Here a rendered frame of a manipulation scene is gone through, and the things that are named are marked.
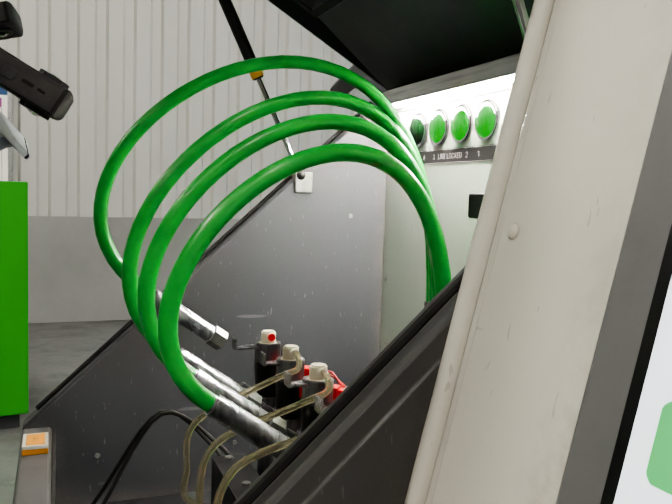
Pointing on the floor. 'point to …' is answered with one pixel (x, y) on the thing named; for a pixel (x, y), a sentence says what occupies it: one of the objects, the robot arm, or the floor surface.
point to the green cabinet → (13, 303)
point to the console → (543, 253)
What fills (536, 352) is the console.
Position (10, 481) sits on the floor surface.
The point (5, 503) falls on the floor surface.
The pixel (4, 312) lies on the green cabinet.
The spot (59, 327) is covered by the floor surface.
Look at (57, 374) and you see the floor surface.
